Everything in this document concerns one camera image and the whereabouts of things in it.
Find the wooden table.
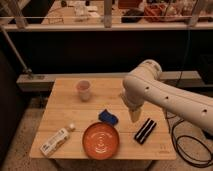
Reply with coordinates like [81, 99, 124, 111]
[30, 77, 176, 160]

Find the blue cloth piece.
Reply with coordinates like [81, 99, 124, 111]
[98, 109, 118, 125]

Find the red basket on shelf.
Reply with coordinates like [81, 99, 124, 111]
[144, 4, 180, 22]

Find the orange round plate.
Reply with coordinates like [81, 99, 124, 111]
[82, 122, 120, 160]

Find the metal diagonal pole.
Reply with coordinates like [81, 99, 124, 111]
[0, 26, 33, 79]

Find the grey low ledge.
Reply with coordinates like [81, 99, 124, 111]
[16, 70, 204, 93]

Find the black object on shelf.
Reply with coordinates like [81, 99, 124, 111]
[121, 9, 144, 23]

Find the black floor cable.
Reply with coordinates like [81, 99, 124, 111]
[164, 109, 213, 169]

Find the pink plastic cup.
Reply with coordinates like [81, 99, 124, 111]
[76, 80, 91, 101]

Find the white squeeze bottle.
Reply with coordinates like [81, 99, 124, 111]
[40, 123, 75, 157]

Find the black white striped block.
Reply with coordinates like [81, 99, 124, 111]
[134, 118, 157, 144]

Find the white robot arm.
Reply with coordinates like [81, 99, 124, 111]
[121, 59, 213, 135]

